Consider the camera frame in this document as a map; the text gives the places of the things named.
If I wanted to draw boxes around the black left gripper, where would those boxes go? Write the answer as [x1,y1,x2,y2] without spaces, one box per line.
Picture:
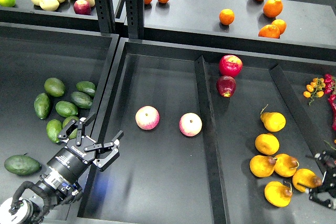
[47,113,123,182]

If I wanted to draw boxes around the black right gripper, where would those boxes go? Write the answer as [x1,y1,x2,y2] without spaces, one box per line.
[306,150,335,209]

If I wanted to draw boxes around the green avocado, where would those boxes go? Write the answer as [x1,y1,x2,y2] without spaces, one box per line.
[61,115,80,140]

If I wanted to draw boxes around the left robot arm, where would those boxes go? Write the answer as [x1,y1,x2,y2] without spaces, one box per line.
[1,114,123,223]

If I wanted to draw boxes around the avocado lower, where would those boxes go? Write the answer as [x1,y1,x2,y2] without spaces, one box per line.
[46,119,62,143]

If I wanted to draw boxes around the avocado centre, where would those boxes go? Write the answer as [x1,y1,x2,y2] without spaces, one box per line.
[55,101,78,118]

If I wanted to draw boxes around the avocado middle right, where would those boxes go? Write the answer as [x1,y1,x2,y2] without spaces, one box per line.
[70,91,93,109]

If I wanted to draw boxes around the avocado top right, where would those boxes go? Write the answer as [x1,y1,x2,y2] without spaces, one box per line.
[76,81,96,98]

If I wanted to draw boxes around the avocado far left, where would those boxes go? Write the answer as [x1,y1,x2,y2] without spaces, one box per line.
[34,93,51,119]

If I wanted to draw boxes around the avocado top left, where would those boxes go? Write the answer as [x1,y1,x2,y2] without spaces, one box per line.
[44,78,66,97]

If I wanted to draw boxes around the large avocado bottom left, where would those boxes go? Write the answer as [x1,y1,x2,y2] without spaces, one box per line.
[4,155,41,176]

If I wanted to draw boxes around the yellow pear top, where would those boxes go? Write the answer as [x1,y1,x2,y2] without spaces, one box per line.
[260,104,286,132]

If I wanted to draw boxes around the pale yellow pear front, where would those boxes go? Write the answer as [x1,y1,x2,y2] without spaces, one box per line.
[39,0,59,12]

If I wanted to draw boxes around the pink apple left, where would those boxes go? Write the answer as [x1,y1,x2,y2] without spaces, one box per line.
[135,105,160,130]

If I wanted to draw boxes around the pink apple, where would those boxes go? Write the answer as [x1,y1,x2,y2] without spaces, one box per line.
[135,105,160,130]
[179,113,203,137]

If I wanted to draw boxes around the black tray divider right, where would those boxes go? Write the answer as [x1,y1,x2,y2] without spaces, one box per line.
[269,63,335,156]

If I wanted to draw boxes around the orange cherry tomato bunch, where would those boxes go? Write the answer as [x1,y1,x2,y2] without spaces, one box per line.
[303,78,326,105]

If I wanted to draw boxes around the pink apple right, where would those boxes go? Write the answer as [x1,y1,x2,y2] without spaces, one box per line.
[179,113,203,137]

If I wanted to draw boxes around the red chili peppers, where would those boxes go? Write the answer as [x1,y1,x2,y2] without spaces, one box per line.
[324,73,336,131]

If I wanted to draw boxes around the black left tray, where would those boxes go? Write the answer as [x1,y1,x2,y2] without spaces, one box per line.
[0,21,120,222]

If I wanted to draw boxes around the black tray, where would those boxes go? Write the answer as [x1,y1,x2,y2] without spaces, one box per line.
[0,21,120,222]
[67,39,335,223]

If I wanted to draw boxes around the black middle tray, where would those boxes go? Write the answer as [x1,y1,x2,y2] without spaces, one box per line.
[67,39,335,223]

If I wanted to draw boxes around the red apple on shelf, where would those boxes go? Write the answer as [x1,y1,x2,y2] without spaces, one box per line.
[73,0,91,15]

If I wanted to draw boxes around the dark red apple lower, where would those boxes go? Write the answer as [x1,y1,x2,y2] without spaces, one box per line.
[216,76,236,98]

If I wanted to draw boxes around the red apple upper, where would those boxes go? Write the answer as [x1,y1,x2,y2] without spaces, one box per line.
[218,55,243,78]

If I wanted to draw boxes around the orange shelf front right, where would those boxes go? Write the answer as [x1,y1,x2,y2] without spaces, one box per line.
[258,24,280,39]

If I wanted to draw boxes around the orange shelf small right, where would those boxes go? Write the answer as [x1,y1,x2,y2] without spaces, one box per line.
[271,19,287,35]

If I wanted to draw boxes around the black shelf post left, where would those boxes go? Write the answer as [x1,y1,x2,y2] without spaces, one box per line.
[95,0,116,34]

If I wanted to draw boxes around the black shelf post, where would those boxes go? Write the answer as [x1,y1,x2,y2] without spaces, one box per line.
[125,0,144,39]
[95,0,116,34]

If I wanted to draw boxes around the black shelf post right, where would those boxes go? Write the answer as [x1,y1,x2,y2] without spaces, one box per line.
[125,0,144,39]

